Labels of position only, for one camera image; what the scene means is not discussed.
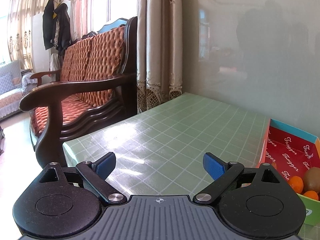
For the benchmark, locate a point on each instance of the light covered armchair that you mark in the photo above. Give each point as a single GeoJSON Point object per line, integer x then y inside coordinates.
{"type": "Point", "coordinates": [15, 83]}

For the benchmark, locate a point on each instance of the small orange fruit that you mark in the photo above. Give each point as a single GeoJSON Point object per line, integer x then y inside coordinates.
{"type": "Point", "coordinates": [296, 184]}
{"type": "Point", "coordinates": [311, 194]}

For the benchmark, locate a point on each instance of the sheer pink window curtain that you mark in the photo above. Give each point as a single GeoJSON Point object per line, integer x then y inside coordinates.
{"type": "Point", "coordinates": [82, 13]}

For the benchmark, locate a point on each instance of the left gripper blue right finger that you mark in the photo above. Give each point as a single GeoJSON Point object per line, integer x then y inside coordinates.
{"type": "Point", "coordinates": [225, 176]}

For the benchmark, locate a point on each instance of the colourful red-lined cardboard box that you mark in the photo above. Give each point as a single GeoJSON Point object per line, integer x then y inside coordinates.
{"type": "Point", "coordinates": [295, 162]}

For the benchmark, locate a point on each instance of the brown kiwi fruit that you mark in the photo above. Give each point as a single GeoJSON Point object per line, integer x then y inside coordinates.
{"type": "Point", "coordinates": [311, 180]}

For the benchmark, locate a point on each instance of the beige patterned curtain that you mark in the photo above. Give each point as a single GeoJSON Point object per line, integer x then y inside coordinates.
{"type": "Point", "coordinates": [159, 52]}

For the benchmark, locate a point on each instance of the dark wooden sofa bench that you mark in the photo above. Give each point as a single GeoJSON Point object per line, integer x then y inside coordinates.
{"type": "Point", "coordinates": [44, 104]}

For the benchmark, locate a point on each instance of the black jacket on rack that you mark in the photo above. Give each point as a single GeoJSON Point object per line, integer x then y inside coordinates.
{"type": "Point", "coordinates": [56, 27]}

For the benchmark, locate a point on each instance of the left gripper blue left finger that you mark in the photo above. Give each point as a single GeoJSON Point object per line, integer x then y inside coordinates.
{"type": "Point", "coordinates": [94, 175]}

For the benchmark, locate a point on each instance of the green checked tablecloth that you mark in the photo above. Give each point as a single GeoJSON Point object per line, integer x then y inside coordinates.
{"type": "Point", "coordinates": [160, 151]}

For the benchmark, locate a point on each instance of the orange quilted sofa cushion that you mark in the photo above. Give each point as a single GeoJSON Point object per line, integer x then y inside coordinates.
{"type": "Point", "coordinates": [92, 59]}

